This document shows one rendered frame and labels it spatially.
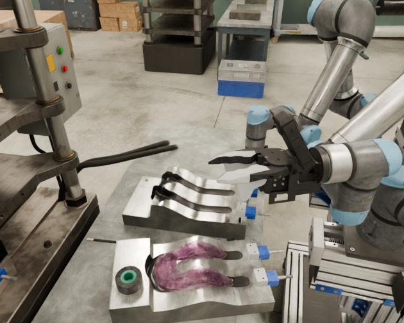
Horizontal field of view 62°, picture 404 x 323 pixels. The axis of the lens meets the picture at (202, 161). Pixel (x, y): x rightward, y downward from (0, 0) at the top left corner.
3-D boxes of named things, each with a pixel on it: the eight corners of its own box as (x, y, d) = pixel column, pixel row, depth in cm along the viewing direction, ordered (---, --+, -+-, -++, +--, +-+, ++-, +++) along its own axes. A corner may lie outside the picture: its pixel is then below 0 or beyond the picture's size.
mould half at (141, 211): (249, 198, 152) (251, 174, 145) (244, 241, 131) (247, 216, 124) (143, 186, 160) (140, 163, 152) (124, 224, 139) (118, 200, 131)
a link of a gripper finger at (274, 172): (254, 186, 56) (295, 173, 59) (254, 178, 55) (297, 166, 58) (239, 174, 59) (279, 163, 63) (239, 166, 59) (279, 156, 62)
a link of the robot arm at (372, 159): (396, 186, 66) (412, 150, 61) (345, 193, 64) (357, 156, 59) (372, 163, 72) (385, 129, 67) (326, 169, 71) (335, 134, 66)
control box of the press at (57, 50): (118, 250, 229) (70, 24, 146) (99, 288, 205) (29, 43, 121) (88, 245, 233) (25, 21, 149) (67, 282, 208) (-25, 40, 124)
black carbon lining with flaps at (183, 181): (235, 193, 144) (236, 175, 139) (231, 219, 131) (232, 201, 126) (157, 184, 150) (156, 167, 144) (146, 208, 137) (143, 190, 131)
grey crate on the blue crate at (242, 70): (265, 72, 454) (267, 61, 446) (264, 84, 421) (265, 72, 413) (221, 69, 464) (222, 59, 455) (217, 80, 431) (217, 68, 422)
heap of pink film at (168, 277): (225, 247, 121) (226, 232, 117) (235, 291, 107) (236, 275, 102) (153, 254, 119) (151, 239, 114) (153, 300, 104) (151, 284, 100)
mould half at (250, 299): (252, 248, 128) (255, 228, 122) (272, 311, 107) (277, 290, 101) (120, 261, 123) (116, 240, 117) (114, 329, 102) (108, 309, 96)
